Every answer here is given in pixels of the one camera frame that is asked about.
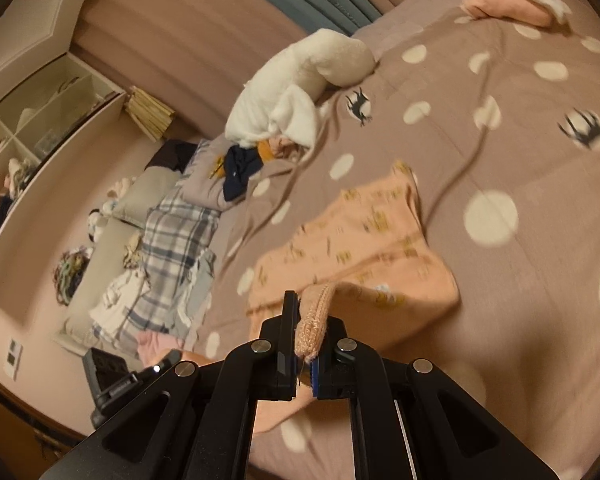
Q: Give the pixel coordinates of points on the cream plush toy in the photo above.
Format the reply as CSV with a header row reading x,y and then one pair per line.
x,y
119,192

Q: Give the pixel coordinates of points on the large beige cushion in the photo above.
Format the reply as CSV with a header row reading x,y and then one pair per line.
x,y
95,280

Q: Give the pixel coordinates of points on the white folded shirt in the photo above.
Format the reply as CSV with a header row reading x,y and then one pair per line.
x,y
120,295

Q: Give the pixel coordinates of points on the peach printed baby garment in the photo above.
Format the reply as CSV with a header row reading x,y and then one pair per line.
x,y
360,240

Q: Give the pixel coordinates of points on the plaid pillow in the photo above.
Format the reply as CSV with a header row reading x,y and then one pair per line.
x,y
140,317
180,245

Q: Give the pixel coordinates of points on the patterned crumpled cloth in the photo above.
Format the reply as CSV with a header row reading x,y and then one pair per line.
x,y
134,250

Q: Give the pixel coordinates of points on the lilac bed sheet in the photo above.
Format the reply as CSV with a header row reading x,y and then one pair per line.
x,y
380,35

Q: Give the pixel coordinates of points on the small beige cushion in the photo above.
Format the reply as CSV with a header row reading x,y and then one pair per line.
x,y
145,192

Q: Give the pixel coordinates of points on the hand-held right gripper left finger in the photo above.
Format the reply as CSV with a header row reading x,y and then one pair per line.
x,y
282,360

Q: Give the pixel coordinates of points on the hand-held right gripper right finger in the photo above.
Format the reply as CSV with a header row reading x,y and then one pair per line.
x,y
316,382

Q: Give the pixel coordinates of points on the folded pink cloth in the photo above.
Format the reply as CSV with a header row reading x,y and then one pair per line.
x,y
510,5

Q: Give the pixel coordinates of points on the small pink garment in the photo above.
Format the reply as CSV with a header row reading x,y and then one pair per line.
x,y
282,147

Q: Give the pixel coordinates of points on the white wall shelf unit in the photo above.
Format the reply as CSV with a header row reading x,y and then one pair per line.
x,y
55,175

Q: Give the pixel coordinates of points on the black and white plush toy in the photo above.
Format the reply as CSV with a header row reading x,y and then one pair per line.
x,y
97,225

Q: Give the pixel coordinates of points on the striped hanging cloth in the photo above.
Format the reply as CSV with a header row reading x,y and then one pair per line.
x,y
150,112

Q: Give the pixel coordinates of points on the navy garment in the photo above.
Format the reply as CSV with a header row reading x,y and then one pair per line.
x,y
240,172

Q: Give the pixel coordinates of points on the light blue cloth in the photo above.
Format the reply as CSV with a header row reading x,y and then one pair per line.
x,y
200,285

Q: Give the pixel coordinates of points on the navy and orange clothes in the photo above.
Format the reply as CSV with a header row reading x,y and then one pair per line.
x,y
265,150

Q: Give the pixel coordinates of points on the dark brown pillow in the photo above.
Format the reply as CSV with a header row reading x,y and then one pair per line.
x,y
172,155

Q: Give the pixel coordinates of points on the white wall control panel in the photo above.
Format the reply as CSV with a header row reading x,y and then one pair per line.
x,y
13,358

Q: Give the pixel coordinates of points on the pile of patterned scrunchies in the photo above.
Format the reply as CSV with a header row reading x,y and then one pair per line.
x,y
72,275

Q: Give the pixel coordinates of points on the cream crumpled cloth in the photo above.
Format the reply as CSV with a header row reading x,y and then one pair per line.
x,y
20,175

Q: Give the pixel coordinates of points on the brown polka dot blanket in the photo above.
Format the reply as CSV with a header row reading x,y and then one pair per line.
x,y
480,135

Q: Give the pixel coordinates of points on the grey quilted pillow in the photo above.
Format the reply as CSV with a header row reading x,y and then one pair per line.
x,y
200,180

